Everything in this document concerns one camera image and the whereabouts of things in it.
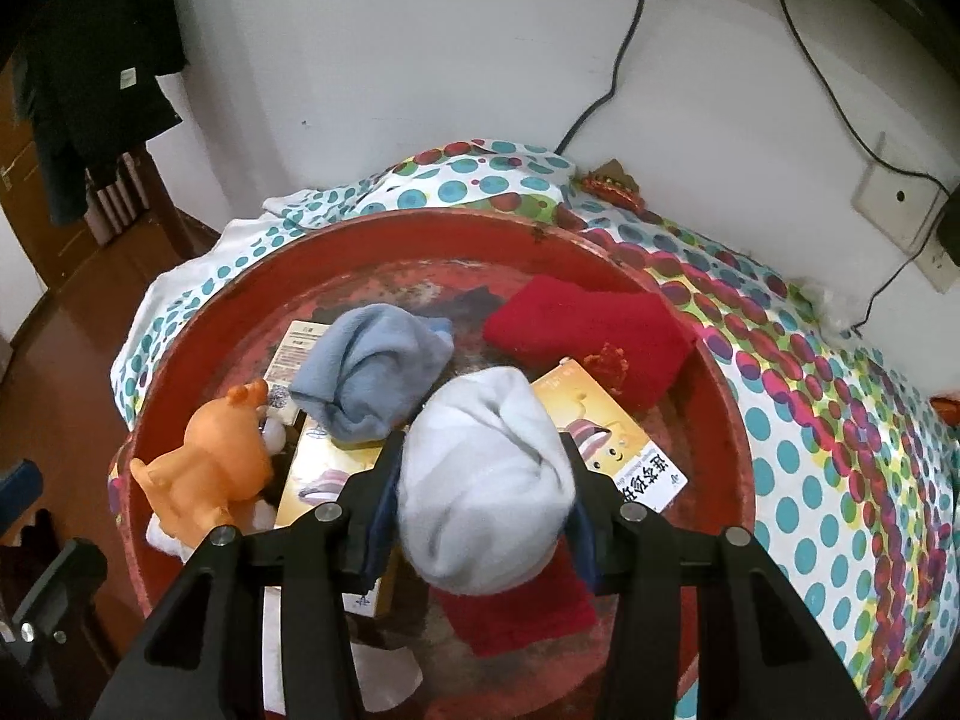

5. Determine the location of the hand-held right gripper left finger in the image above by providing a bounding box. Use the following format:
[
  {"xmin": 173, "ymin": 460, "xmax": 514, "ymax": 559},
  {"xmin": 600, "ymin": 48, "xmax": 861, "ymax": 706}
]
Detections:
[{"xmin": 90, "ymin": 431, "xmax": 410, "ymax": 720}]

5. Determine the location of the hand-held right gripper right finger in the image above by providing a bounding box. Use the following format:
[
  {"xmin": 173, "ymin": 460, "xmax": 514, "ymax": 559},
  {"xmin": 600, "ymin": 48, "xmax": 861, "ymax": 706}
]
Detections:
[{"xmin": 559, "ymin": 431, "xmax": 875, "ymax": 720}]

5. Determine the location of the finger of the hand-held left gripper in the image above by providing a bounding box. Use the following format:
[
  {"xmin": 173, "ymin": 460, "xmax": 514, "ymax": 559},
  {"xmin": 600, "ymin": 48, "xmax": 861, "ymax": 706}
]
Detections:
[
  {"xmin": 0, "ymin": 460, "xmax": 44, "ymax": 537},
  {"xmin": 0, "ymin": 538, "xmax": 110, "ymax": 665}
]

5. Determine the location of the plain red towel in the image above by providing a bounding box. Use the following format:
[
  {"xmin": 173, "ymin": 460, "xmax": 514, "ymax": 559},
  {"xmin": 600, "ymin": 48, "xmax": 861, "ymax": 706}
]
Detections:
[{"xmin": 431, "ymin": 551, "xmax": 599, "ymax": 657}]

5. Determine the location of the large white sock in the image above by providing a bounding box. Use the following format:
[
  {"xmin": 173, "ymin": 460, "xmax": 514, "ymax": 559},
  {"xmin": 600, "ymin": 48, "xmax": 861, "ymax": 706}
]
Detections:
[{"xmin": 396, "ymin": 367, "xmax": 580, "ymax": 593}]

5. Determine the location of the grey-blue sock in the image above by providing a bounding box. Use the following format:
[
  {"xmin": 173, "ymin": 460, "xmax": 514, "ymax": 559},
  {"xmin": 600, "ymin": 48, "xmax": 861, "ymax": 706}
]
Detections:
[{"xmin": 289, "ymin": 304, "xmax": 455, "ymax": 443}]

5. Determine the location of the orange rubber toy animal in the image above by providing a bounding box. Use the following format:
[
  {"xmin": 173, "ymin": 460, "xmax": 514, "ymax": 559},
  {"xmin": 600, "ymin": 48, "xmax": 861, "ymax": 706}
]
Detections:
[{"xmin": 130, "ymin": 379, "xmax": 275, "ymax": 550}]

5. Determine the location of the embroidered red towel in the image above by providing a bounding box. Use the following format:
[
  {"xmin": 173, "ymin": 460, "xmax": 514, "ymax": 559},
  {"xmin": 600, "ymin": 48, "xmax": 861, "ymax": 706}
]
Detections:
[{"xmin": 482, "ymin": 275, "xmax": 697, "ymax": 412}]

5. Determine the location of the round red tray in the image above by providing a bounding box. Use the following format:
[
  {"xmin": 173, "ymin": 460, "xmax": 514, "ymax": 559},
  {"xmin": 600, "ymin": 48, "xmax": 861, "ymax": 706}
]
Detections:
[{"xmin": 120, "ymin": 210, "xmax": 755, "ymax": 720}]

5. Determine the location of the white paper piece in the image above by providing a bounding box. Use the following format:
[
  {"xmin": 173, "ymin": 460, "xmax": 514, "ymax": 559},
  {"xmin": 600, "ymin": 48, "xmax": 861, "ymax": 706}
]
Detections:
[{"xmin": 352, "ymin": 645, "xmax": 425, "ymax": 720}]

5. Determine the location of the wooden door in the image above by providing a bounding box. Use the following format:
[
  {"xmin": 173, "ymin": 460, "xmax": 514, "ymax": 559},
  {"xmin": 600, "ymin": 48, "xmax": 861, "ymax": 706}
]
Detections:
[{"xmin": 0, "ymin": 52, "xmax": 87, "ymax": 301}]

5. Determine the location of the polka dot bedsheet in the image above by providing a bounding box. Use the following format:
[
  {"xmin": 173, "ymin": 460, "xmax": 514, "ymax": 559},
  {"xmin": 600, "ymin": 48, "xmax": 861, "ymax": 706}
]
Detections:
[{"xmin": 111, "ymin": 139, "xmax": 960, "ymax": 720}]

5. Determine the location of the dark wooden chair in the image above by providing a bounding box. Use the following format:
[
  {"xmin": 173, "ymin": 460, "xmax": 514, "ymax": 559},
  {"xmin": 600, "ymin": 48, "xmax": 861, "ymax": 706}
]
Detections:
[{"xmin": 81, "ymin": 146, "xmax": 222, "ymax": 260}]

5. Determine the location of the white cotton clump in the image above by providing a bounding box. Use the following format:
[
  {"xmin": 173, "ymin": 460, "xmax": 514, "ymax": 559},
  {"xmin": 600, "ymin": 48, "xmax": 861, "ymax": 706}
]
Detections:
[{"xmin": 806, "ymin": 281, "xmax": 863, "ymax": 331}]

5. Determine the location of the black hanging jacket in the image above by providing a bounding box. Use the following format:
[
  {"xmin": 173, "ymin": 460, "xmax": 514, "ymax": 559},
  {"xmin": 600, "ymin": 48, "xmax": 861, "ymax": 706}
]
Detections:
[{"xmin": 11, "ymin": 0, "xmax": 187, "ymax": 226}]

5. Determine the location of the black plug adapter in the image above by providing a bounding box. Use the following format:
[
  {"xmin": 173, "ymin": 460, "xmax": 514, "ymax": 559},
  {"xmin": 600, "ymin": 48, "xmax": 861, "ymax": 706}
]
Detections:
[{"xmin": 934, "ymin": 191, "xmax": 960, "ymax": 267}]

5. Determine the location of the white wall socket plate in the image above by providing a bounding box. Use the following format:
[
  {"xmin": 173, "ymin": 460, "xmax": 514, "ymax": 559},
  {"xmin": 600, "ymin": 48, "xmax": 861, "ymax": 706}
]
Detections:
[{"xmin": 851, "ymin": 133, "xmax": 960, "ymax": 292}]

